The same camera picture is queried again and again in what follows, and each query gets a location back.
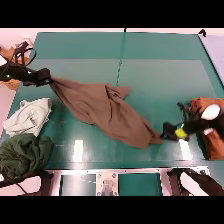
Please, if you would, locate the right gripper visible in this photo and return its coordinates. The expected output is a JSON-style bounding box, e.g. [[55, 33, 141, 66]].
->
[[160, 121, 190, 142]]

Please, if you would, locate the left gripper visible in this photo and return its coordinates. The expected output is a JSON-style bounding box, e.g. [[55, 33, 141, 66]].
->
[[32, 67, 53, 88]]

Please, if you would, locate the rust orange garment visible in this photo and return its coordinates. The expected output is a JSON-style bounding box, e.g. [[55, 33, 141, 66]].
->
[[189, 96, 224, 161]]

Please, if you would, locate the silver frame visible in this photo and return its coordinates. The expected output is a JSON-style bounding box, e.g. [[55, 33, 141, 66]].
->
[[42, 166, 210, 197]]

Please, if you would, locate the brown T-shirt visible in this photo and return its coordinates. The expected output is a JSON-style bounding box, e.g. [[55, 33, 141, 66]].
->
[[49, 76, 165, 150]]

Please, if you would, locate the dark green garment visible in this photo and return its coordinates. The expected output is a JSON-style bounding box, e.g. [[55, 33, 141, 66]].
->
[[0, 133, 55, 181]]

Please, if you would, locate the white garment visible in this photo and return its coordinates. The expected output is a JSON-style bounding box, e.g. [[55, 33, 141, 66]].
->
[[2, 97, 53, 138]]

